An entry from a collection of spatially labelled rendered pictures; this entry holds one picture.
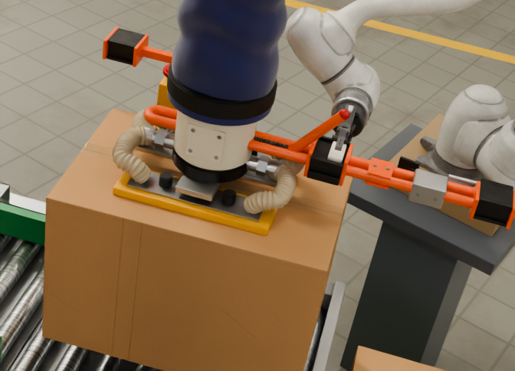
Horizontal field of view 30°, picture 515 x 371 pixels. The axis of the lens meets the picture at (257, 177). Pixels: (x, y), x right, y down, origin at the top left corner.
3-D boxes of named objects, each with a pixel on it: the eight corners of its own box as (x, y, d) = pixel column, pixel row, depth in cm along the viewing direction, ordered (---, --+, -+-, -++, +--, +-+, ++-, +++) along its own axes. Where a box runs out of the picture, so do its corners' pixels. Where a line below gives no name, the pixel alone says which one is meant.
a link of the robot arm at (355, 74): (349, 132, 228) (314, 91, 224) (359, 103, 240) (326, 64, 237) (385, 109, 222) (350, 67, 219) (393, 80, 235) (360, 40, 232)
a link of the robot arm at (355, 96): (368, 126, 226) (364, 139, 221) (330, 116, 226) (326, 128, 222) (377, 93, 220) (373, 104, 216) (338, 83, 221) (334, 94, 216)
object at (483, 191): (468, 218, 196) (475, 199, 194) (470, 199, 202) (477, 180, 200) (509, 230, 195) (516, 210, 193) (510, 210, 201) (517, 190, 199)
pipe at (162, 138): (116, 175, 202) (118, 153, 199) (155, 119, 223) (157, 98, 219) (271, 218, 198) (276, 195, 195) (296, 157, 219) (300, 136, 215)
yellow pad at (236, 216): (111, 195, 203) (113, 175, 200) (128, 170, 211) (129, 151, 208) (266, 237, 198) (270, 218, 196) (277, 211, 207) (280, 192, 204)
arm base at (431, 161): (437, 133, 293) (443, 119, 290) (497, 172, 283) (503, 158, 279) (402, 154, 282) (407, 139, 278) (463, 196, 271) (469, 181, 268)
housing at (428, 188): (407, 201, 199) (412, 184, 196) (411, 184, 204) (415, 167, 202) (440, 210, 198) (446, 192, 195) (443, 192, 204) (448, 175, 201)
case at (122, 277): (41, 336, 221) (45, 197, 198) (103, 237, 254) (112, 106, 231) (293, 408, 214) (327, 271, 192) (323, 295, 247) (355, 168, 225)
